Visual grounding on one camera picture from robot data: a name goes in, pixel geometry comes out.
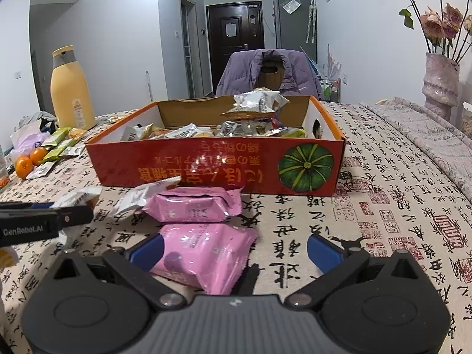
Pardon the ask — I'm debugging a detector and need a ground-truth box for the pink snack packet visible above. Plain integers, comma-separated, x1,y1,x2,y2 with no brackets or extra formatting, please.
142,187,243,224
149,222,259,296

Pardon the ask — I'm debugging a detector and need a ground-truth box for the pile of assorted snacks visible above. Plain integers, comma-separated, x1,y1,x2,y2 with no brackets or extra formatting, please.
120,88,308,141

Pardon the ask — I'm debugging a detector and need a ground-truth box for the glass storage jar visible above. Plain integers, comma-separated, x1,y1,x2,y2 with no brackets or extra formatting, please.
461,103,472,137

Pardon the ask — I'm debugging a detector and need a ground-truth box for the grey refrigerator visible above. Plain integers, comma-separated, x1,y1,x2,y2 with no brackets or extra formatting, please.
273,0,318,60

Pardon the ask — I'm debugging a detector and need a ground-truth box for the small white packet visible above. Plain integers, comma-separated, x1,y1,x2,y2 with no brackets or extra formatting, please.
25,162,53,180

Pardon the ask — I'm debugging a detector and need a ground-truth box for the orange fruit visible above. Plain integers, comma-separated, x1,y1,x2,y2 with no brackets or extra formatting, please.
29,147,47,166
15,156,34,178

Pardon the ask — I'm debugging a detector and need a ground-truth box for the wooden chair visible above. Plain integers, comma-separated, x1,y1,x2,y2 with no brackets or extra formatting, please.
256,57,286,91

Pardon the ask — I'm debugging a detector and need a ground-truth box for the blue white drying rack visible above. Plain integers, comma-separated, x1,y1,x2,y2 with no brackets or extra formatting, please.
299,46,319,71

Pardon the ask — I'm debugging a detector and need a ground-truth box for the orange cardboard box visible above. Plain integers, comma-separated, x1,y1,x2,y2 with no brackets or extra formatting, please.
85,95,345,196

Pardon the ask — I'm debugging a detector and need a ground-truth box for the small green packet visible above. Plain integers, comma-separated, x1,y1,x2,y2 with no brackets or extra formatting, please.
40,127,72,147
42,139,74,163

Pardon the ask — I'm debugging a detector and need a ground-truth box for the dark blue bag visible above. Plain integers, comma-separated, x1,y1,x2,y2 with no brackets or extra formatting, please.
37,117,58,134

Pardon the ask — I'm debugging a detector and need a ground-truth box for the white snack packet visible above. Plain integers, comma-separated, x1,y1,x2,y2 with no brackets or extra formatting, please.
111,176,182,219
52,187,103,209

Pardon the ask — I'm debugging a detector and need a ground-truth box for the folded white umbrella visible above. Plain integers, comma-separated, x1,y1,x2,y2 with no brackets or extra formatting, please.
305,0,318,45

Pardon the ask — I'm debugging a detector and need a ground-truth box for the purple puffer jacket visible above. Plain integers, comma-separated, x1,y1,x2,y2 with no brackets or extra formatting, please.
215,49,321,100

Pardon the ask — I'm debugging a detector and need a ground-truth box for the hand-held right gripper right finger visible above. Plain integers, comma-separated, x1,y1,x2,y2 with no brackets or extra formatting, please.
283,233,422,309

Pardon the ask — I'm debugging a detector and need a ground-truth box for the clear glass cup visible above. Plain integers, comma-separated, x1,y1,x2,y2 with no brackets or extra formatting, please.
0,145,11,192

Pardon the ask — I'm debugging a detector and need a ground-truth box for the pink textured vase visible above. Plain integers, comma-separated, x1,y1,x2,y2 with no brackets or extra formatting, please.
421,52,461,122

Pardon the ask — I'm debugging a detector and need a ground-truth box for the metal storage cart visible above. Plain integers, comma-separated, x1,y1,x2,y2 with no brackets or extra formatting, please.
319,77,342,102

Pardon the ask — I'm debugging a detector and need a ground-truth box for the dark brown entrance door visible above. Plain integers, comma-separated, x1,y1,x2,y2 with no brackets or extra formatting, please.
206,2,263,96

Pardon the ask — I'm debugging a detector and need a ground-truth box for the white purple plastic bag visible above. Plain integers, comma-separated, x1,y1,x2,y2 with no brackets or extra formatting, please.
10,120,41,155

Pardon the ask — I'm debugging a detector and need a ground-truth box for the glass inner door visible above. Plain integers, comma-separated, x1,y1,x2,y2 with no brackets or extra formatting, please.
179,0,197,100

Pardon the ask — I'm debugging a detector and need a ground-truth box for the yellow bottle with grey cap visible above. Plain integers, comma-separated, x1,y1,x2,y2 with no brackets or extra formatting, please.
50,45,97,130

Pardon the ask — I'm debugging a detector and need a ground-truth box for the pink quilted blanket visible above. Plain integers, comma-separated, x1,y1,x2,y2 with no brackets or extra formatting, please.
363,97,472,200

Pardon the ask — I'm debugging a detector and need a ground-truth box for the dried rose bouquet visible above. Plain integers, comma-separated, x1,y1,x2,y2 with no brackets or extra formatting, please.
384,0,472,61

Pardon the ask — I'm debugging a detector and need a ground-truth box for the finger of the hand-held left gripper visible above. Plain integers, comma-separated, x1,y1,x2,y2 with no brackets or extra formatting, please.
55,205,95,230
0,202,57,212

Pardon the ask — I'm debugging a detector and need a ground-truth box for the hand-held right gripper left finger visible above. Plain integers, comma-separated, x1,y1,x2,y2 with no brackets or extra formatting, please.
53,232,187,309

